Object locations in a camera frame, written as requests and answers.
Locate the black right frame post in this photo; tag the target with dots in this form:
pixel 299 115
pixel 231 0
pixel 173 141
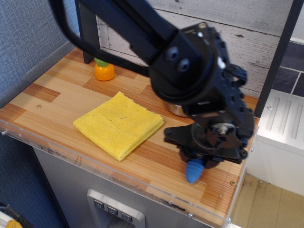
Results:
pixel 288 28

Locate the stainless steel pan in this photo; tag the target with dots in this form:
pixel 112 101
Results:
pixel 175 109

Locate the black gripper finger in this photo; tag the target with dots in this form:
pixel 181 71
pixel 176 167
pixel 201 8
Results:
pixel 212 161
pixel 187 154

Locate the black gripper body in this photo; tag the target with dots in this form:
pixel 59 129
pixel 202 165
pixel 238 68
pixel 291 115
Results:
pixel 219 139

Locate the silver toy cabinet front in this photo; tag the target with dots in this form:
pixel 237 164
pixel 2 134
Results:
pixel 101 198

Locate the black frame post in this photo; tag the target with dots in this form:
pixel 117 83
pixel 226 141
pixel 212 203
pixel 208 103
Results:
pixel 288 28
pixel 87 23

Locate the clear acrylic table edge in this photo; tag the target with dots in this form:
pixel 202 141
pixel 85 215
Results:
pixel 216 193

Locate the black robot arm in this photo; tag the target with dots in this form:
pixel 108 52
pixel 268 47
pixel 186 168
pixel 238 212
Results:
pixel 188 67

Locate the blue handled metal spork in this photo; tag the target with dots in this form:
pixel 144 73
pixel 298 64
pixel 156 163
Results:
pixel 194 169

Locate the white radiator cover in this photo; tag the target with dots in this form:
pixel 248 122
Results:
pixel 277 155

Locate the yellow folded cloth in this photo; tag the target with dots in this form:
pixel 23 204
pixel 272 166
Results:
pixel 118 126

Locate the black left frame post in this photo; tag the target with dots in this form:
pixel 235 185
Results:
pixel 87 23

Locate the orange toy carrot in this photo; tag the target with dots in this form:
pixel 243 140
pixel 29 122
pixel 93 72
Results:
pixel 104 71

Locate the yellow black object on floor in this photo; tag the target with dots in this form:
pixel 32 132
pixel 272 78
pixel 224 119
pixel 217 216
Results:
pixel 9 218

